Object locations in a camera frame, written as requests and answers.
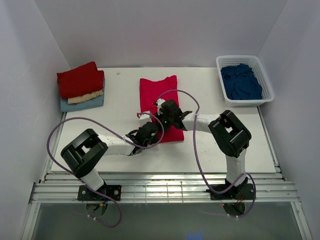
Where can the folded beige shirt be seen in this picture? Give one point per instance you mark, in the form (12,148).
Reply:
(85,97)

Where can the folded dark red shirt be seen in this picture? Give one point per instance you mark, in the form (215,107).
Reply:
(80,81)

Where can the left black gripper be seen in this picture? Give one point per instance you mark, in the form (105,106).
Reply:
(152,126)

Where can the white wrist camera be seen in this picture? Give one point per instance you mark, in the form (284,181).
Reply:
(158,103)
(144,118)

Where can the dark blue t shirt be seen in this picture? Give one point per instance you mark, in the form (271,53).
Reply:
(240,83)

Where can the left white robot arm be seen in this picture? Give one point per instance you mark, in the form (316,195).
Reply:
(85,151)

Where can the aluminium rail frame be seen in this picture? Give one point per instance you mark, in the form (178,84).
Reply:
(180,172)

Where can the folded light blue shirt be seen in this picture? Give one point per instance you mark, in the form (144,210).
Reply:
(92,103)

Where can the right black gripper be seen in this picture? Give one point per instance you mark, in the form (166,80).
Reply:
(164,108)

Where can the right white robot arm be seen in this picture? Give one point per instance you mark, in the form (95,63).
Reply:
(229,133)

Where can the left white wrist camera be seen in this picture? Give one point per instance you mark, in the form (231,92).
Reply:
(144,118)

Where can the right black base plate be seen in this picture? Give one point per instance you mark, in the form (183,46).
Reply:
(246,192)

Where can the white plastic basket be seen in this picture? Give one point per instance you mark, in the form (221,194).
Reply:
(259,72)

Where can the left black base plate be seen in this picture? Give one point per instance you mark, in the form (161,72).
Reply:
(112,191)

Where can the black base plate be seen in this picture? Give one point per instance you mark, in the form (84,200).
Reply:
(112,191)
(246,192)

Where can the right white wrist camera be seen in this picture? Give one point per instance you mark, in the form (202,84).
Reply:
(158,103)

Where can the pink t shirt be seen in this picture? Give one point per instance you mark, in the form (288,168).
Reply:
(148,93)

